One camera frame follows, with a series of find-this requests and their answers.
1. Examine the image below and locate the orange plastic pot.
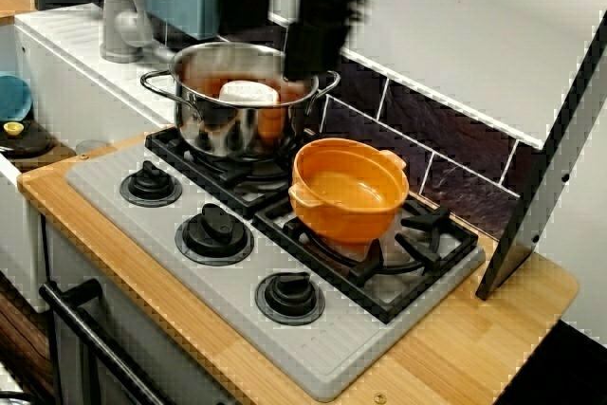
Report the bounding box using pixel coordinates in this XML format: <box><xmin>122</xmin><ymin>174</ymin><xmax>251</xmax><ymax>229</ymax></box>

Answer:
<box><xmin>287</xmin><ymin>138</ymin><xmax>410</xmax><ymax>245</ymax></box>

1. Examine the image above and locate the stainless steel pot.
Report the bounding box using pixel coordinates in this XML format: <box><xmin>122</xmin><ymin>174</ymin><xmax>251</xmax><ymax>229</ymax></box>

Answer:
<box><xmin>139</xmin><ymin>42</ymin><xmax>341</xmax><ymax>159</ymax></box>

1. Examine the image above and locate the black stove knob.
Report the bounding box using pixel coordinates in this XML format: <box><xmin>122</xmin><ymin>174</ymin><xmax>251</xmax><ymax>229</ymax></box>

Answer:
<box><xmin>175</xmin><ymin>203</ymin><xmax>255</xmax><ymax>267</ymax></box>
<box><xmin>254</xmin><ymin>271</ymin><xmax>327</xmax><ymax>327</ymax></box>
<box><xmin>119</xmin><ymin>160</ymin><xmax>184</xmax><ymax>210</ymax></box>

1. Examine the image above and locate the grey stove top plate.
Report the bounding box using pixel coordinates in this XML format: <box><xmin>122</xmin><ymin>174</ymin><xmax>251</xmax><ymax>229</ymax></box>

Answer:
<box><xmin>64</xmin><ymin>132</ymin><xmax>487</xmax><ymax>402</ymax></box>

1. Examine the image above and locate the white round object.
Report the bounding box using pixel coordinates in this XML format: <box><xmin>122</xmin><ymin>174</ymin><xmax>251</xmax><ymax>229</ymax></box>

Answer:
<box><xmin>218</xmin><ymin>80</ymin><xmax>281</xmax><ymax>106</ymax></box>

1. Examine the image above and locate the grey toy faucet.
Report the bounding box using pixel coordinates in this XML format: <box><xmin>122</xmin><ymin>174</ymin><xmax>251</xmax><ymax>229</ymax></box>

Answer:
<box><xmin>99</xmin><ymin>0</ymin><xmax>154</xmax><ymax>64</ymax></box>

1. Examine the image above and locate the black burner grate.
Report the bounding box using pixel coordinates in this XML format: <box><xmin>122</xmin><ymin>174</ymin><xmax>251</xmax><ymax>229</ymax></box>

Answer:
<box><xmin>144</xmin><ymin>125</ymin><xmax>317</xmax><ymax>219</ymax></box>
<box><xmin>253</xmin><ymin>193</ymin><xmax>480</xmax><ymax>325</ymax></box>

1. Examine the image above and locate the white sink unit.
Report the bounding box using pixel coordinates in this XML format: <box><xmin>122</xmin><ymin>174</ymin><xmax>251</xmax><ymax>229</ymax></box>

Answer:
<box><xmin>0</xmin><ymin>1</ymin><xmax>176</xmax><ymax>311</ymax></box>

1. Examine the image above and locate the dark tile backsplash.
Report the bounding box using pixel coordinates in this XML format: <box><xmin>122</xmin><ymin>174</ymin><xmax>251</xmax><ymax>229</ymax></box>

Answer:
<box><xmin>156</xmin><ymin>20</ymin><xmax>527</xmax><ymax>243</ymax></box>

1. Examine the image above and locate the black lid yellow knob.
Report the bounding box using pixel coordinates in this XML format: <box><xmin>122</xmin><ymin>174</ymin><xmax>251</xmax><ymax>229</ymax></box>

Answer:
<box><xmin>0</xmin><ymin>120</ymin><xmax>57</xmax><ymax>159</ymax></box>

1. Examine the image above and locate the teal plate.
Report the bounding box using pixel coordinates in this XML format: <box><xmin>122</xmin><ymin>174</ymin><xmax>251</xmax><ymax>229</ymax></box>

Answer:
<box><xmin>0</xmin><ymin>71</ymin><xmax>34</xmax><ymax>122</ymax></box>

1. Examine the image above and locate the dark grey side panel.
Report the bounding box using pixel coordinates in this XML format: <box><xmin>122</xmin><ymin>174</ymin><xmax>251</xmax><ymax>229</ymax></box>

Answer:
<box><xmin>475</xmin><ymin>10</ymin><xmax>607</xmax><ymax>302</ymax></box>

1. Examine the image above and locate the wooden kitchen countertop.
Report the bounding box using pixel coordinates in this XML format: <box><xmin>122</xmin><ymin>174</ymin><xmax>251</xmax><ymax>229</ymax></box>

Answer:
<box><xmin>17</xmin><ymin>132</ymin><xmax>580</xmax><ymax>405</ymax></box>

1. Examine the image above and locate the black oven door handle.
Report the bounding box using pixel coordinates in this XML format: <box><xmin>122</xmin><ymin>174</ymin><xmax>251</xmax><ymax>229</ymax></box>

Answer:
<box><xmin>40</xmin><ymin>279</ymin><xmax>172</xmax><ymax>405</ymax></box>

